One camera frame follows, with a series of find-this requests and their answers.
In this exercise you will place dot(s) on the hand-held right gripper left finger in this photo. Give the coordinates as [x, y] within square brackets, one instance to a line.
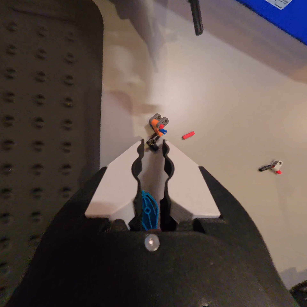
[112, 191]

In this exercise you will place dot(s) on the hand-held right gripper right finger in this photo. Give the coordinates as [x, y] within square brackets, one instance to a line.
[191, 191]

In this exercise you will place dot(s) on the grey orange toy arm assembly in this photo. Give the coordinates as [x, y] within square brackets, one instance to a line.
[158, 120]

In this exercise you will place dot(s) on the dark grey angled toy beam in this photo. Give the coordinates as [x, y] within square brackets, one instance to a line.
[197, 19]

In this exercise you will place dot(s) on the small red toy piece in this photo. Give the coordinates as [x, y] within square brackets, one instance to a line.
[188, 135]

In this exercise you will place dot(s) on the small black toy pin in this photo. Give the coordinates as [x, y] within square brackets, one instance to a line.
[264, 168]

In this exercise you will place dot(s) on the grey connector with red pin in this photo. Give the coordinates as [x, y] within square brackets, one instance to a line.
[277, 165]

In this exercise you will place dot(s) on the black dimpled pad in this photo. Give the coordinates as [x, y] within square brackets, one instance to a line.
[48, 120]

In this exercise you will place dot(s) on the blue storage bin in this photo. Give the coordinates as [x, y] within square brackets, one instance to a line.
[283, 16]

